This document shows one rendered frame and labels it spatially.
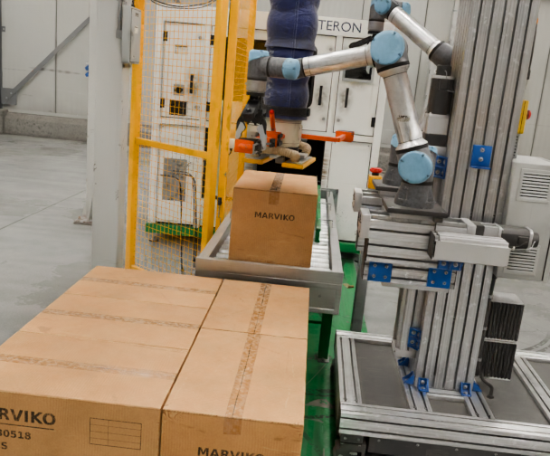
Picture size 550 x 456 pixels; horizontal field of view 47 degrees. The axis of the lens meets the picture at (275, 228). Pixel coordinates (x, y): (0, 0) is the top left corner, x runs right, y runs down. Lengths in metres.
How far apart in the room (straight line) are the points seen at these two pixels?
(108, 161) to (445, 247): 2.13
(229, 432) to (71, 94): 11.09
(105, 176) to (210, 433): 2.22
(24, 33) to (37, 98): 1.18
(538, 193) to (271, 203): 1.17
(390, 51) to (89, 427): 1.52
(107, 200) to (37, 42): 9.20
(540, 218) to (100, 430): 1.79
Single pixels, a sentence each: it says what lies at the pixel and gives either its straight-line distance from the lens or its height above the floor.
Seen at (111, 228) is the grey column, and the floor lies 0.52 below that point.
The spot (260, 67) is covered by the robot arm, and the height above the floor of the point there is 1.50.
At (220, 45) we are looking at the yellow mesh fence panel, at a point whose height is 1.61.
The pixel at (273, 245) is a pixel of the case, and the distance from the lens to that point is 3.03.
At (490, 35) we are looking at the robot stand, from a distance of 2.62.
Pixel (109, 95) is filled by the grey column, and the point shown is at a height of 1.29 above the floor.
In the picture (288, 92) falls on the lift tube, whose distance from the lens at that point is 2.91.
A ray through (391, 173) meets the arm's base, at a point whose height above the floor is 1.09.
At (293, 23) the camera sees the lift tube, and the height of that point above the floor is 1.70.
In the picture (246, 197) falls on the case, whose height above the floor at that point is 0.90.
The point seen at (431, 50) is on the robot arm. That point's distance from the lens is 2.87.
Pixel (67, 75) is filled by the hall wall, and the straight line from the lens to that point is 12.63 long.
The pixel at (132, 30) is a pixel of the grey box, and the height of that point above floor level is 1.65.
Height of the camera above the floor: 1.46
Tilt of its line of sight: 13 degrees down
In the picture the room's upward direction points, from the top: 5 degrees clockwise
